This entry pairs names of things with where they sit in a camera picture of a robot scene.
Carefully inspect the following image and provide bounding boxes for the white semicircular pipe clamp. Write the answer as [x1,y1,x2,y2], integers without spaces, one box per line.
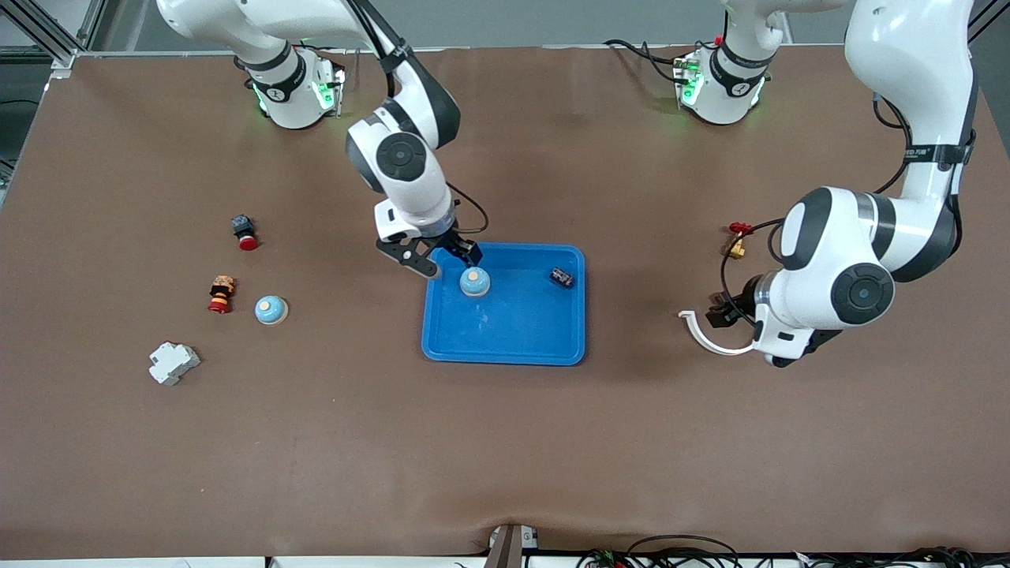
[679,309,758,357]

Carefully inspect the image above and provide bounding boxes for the blue plastic tray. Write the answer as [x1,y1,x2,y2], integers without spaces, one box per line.
[421,241,586,366]

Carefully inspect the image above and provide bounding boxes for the red orange stacked push button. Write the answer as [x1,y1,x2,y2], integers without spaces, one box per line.
[208,275,237,315]

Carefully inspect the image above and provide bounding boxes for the brown table mat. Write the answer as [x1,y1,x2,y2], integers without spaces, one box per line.
[0,43,1010,557]

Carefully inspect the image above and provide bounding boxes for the white circuit breaker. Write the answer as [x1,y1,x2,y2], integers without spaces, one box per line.
[148,341,201,387]

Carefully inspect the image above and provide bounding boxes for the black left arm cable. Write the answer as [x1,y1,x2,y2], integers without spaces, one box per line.
[720,91,916,316]

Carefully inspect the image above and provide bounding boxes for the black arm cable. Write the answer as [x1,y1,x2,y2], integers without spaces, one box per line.
[720,91,916,316]
[343,0,490,237]

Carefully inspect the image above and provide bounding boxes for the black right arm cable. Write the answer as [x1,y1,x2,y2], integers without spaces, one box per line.
[343,0,490,237]

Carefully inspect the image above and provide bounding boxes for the brass valve with red handle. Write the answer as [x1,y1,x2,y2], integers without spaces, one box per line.
[724,222,755,260]

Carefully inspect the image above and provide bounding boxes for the black cable loop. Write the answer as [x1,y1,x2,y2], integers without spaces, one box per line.
[626,534,743,568]

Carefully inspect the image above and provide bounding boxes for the black base power cable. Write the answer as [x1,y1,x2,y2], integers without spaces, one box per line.
[604,38,687,84]

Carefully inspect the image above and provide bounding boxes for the grey table edge bracket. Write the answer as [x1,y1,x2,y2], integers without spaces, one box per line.
[485,524,539,568]

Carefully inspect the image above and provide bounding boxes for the black cable bundle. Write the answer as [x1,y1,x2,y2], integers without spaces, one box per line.
[793,546,1010,568]

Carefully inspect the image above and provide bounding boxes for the aluminium frame profile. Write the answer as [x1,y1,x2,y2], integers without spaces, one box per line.
[0,0,107,80]
[967,0,1010,62]

